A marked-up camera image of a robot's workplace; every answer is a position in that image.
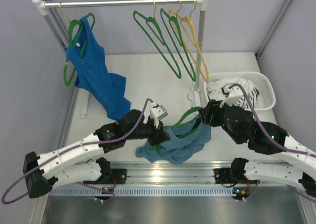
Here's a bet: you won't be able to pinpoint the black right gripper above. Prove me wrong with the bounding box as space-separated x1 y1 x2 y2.
198 97 243 144

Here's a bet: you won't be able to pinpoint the light blue tank top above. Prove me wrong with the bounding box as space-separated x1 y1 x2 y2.
135 115 211 164

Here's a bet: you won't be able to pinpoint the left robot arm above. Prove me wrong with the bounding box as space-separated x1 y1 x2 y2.
23 106 170 198

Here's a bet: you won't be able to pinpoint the royal blue tank top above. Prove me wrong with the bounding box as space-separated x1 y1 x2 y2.
66 16 130 121

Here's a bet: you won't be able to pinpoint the yellow hanger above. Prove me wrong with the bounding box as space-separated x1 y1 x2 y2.
168 0 209 82

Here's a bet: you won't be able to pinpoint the green hanger with blue top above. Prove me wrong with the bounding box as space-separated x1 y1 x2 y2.
63 12 95 86

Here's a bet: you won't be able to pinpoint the white clothes in basket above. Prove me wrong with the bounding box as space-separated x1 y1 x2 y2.
206 77 255 101

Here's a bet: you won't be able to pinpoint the striped garment in basket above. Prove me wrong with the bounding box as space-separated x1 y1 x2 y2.
239 87 260 109

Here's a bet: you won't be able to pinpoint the white plastic laundry basket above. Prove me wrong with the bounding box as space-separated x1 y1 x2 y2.
204 72 276 111

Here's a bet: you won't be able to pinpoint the silver clothes rack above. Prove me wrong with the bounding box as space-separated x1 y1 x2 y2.
32 0 207 117

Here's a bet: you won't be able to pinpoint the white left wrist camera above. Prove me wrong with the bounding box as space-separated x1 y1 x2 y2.
150 102 168 129

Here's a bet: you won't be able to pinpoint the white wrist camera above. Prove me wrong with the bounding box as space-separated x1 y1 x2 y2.
150 102 168 129
220 84 243 107

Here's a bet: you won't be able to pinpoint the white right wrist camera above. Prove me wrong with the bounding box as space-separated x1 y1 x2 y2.
220 84 243 107

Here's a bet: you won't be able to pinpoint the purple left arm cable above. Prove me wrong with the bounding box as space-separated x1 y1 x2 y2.
1 98 156 205

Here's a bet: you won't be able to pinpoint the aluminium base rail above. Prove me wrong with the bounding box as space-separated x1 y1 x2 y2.
49 161 304 200

